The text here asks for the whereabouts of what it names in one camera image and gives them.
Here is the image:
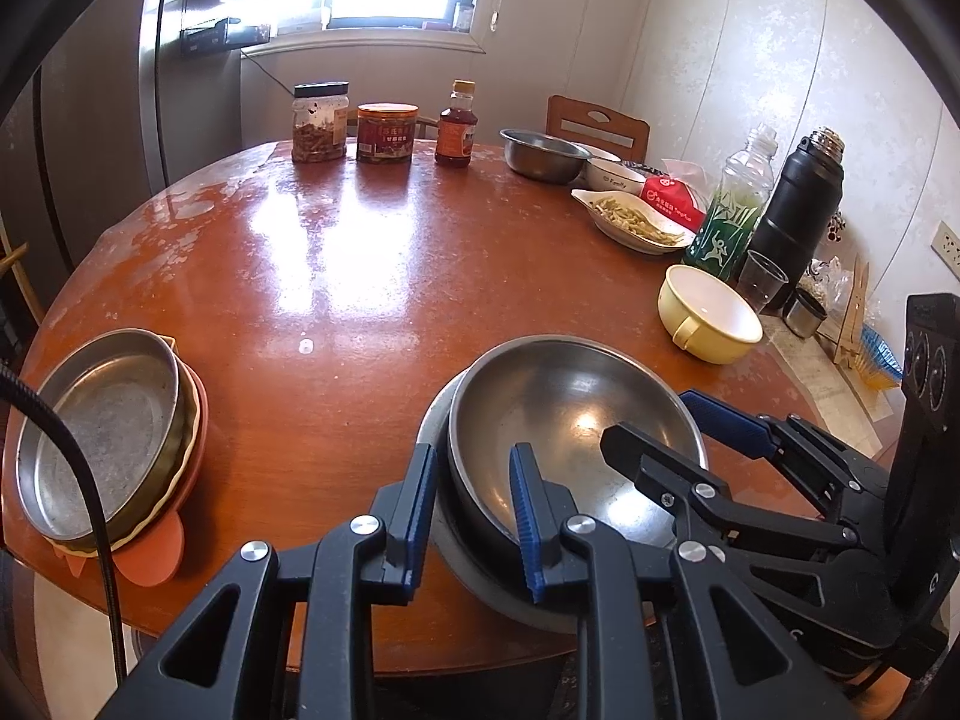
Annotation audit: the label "grey refrigerator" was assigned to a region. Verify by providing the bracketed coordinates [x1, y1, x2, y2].
[0, 0, 249, 280]

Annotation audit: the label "clear jar of dried food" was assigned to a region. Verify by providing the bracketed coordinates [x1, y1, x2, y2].
[291, 82, 350, 164]

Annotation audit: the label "wooden clothes pegs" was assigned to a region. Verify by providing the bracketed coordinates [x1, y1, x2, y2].
[833, 257, 869, 369]

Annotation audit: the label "wall power socket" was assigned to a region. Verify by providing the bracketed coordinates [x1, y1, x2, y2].
[931, 221, 960, 278]

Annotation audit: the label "black thermos flask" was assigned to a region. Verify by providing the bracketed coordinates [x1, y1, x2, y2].
[747, 127, 844, 314]

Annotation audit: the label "small steel bowl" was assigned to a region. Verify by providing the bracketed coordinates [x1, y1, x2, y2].
[500, 128, 590, 185]

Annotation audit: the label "red snack packet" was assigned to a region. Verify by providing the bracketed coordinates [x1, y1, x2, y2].
[641, 176, 706, 232]

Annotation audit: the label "large steel bowl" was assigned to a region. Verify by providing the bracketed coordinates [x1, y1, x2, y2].
[416, 372, 578, 635]

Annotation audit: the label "white ceramic bowl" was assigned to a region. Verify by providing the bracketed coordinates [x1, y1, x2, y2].
[581, 143, 646, 195]

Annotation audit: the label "white dish with food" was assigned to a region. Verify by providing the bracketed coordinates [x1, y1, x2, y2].
[571, 188, 695, 255]

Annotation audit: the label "wooden chair back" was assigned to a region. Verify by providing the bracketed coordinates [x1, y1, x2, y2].
[545, 94, 651, 163]

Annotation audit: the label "handwritten paper sheet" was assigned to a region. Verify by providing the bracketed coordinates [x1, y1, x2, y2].
[761, 316, 895, 458]

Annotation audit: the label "cream shell-shaped plate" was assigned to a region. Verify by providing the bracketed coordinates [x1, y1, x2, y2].
[32, 328, 205, 579]

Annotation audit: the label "small steel thermos cap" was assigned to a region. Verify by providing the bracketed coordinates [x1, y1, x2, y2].
[781, 288, 827, 340]

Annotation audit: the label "amber sauce bottle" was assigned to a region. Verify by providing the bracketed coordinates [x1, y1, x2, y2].
[434, 80, 478, 167]

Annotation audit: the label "black cable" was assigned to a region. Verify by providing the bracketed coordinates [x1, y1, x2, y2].
[0, 362, 130, 685]

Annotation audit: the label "yellow cup bowl with handle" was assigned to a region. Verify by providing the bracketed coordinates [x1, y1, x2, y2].
[658, 265, 763, 366]

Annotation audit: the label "green drink bottle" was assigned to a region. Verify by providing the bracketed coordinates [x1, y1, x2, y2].
[682, 124, 778, 281]

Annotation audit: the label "shallow steel pan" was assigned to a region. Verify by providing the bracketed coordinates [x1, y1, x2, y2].
[13, 326, 186, 543]

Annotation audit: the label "red lidded jar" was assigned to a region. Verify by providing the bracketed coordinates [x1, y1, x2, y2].
[356, 103, 420, 163]

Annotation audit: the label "clear plastic cup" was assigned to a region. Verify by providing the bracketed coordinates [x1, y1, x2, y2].
[736, 249, 788, 314]

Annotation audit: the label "yellow wooden chair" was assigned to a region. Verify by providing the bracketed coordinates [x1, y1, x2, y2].
[0, 220, 46, 325]

